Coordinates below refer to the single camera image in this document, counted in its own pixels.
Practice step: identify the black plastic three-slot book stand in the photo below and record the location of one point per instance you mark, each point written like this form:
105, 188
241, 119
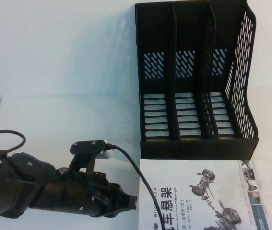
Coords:
195, 148

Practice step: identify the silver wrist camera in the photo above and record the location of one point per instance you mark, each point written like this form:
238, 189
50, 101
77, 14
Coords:
105, 151

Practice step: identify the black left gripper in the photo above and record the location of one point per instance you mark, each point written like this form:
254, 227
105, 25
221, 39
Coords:
87, 191

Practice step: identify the white car suspension book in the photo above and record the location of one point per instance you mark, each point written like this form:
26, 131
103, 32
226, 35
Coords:
179, 172

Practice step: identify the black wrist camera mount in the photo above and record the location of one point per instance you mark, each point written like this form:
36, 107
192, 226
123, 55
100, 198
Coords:
85, 148

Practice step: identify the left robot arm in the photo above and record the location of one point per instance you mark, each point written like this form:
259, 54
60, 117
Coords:
18, 191

